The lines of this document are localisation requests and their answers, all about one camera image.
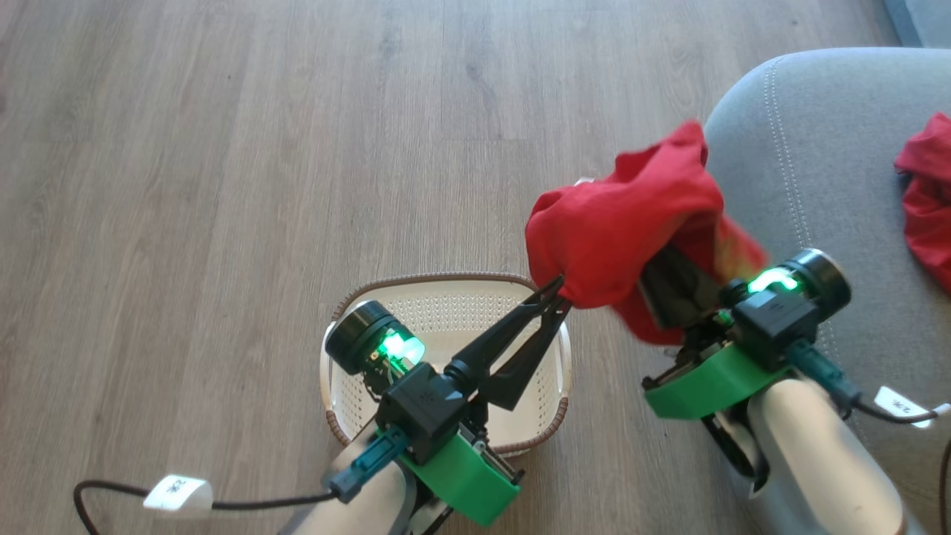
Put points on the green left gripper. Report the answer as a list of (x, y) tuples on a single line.
[(464, 475)]

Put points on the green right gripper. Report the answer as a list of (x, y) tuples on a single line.
[(706, 386)]

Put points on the red garment with yellow print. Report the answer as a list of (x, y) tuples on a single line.
[(617, 230)]

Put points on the red cotton garment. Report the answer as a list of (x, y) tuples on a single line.
[(929, 208)]

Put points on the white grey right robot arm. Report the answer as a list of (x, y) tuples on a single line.
[(810, 461)]

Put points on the white perforated laundry basket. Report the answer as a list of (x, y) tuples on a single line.
[(453, 305)]

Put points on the black right cylinder green light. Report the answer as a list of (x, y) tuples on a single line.
[(817, 279)]

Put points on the black cylinder green light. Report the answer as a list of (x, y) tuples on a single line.
[(356, 334), (817, 279)]

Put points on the black left cylinder green light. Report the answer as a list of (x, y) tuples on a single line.
[(356, 334)]

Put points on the grey fabric sofa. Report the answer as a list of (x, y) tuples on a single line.
[(832, 163)]

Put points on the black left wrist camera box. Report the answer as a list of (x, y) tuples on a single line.
[(423, 409)]

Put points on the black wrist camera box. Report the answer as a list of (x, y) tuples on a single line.
[(776, 327), (423, 409)]

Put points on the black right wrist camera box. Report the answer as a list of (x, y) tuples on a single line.
[(776, 327)]

